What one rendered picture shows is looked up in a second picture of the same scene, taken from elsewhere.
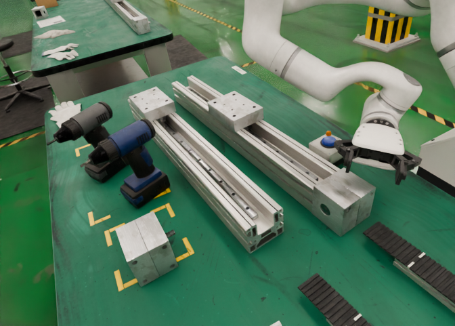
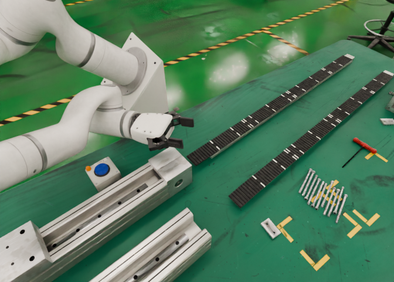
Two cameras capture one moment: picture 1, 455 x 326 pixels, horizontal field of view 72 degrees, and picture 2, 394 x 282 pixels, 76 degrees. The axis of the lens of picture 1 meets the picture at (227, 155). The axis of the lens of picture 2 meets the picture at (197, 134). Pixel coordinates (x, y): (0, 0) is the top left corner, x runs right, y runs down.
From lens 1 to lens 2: 0.55 m
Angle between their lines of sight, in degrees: 70
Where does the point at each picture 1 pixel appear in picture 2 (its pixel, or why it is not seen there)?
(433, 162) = not seen: hidden behind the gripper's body
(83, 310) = not seen: outside the picture
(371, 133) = (148, 125)
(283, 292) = (239, 221)
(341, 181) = (164, 163)
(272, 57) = (23, 165)
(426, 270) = (220, 142)
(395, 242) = (203, 151)
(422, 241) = (194, 142)
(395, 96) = (117, 99)
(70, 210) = not seen: outside the picture
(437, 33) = (72, 52)
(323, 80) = (77, 134)
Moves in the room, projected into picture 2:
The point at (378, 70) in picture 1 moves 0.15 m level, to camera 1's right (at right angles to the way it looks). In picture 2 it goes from (97, 94) to (99, 63)
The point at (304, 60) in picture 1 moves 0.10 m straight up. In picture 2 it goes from (48, 137) to (25, 102)
